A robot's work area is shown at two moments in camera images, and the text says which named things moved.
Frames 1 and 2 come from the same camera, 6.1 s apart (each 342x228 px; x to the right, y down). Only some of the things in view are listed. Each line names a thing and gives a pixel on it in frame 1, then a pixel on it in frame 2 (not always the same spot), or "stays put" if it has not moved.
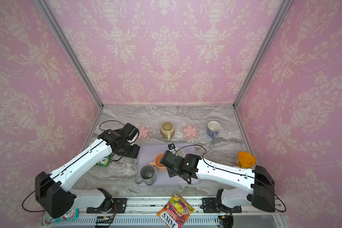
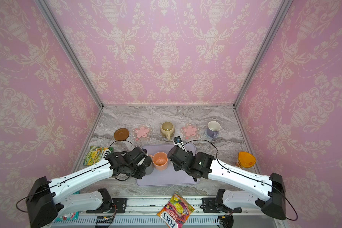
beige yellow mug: [167, 128] stays put
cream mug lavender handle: [213, 129] stays put
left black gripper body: [134, 148] → [137, 170]
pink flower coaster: [145, 132] stays put
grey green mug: [148, 175] → [150, 168]
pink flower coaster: [190, 131] stays put
